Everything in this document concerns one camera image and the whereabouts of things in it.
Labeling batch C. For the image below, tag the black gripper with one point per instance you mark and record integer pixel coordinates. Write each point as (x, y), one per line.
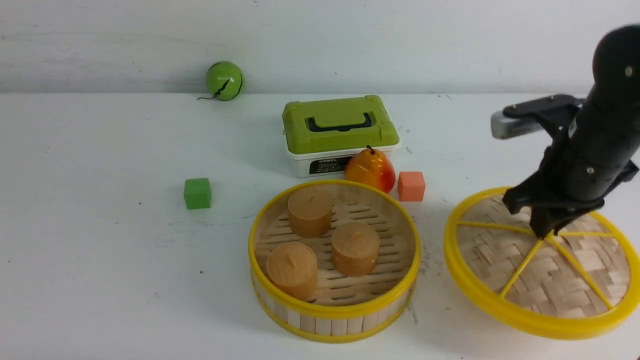
(589, 155)

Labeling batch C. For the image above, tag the yellow woven bamboo steamer lid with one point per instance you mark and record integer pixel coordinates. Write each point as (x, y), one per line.
(579, 283)

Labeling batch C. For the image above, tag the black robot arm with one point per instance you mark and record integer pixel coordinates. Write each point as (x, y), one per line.
(615, 68)

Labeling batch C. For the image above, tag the yellow bamboo steamer basket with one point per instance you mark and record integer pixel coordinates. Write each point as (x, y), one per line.
(342, 308)

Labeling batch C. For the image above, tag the orange foam cube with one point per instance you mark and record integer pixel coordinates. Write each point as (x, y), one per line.
(411, 186)

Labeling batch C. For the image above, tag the orange red toy pear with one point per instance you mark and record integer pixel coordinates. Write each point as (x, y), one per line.
(373, 168)

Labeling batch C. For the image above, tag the brown toy bun right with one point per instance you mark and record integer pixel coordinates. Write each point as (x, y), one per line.
(354, 249)

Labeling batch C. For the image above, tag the brown toy bun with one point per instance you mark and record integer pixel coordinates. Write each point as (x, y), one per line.
(354, 249)
(293, 268)
(310, 212)

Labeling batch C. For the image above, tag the brown toy bun rear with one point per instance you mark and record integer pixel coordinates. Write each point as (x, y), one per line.
(310, 212)

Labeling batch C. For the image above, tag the green lidded storage box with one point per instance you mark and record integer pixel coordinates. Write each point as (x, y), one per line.
(321, 136)

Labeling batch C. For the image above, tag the brown toy bun front left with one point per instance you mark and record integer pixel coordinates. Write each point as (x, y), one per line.
(293, 268)

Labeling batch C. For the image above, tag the green foam cube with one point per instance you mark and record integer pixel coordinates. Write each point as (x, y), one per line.
(197, 193)

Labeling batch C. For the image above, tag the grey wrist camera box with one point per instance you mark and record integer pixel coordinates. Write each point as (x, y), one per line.
(504, 127)

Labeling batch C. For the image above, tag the green ball with black cord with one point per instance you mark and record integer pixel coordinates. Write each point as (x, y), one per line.
(224, 80)

